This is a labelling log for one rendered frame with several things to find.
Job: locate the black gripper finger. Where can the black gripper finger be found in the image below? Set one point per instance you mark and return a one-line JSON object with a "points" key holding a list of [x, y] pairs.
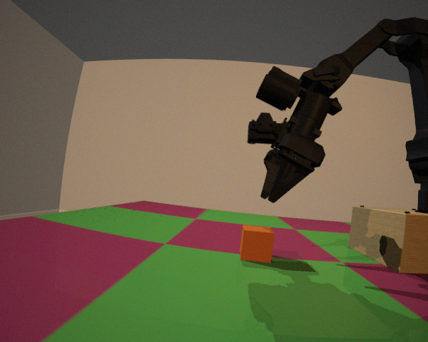
{"points": [[290, 172], [269, 179]]}

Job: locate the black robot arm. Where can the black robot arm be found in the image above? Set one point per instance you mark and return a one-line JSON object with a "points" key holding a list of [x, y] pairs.
{"points": [[315, 86]]}

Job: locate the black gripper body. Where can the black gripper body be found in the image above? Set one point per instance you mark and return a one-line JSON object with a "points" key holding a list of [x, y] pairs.
{"points": [[300, 141]]}

